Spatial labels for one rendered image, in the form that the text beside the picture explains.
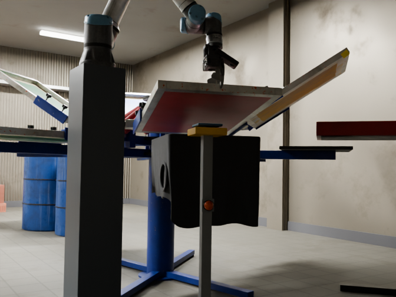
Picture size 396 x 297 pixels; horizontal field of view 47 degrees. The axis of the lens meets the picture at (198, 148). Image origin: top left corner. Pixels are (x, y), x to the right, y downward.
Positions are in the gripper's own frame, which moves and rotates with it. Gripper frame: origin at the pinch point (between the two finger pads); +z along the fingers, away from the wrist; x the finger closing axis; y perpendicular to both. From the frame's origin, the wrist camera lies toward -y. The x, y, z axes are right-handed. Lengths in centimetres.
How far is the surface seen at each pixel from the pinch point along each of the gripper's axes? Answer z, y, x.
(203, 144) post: 30.8, 13.8, 17.0
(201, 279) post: 83, 14, 8
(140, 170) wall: -97, -74, -784
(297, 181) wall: -10, -218, -352
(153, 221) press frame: 51, 6, -146
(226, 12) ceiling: -270, -148, -402
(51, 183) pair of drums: -12, 89, -401
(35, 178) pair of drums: -18, 108, -403
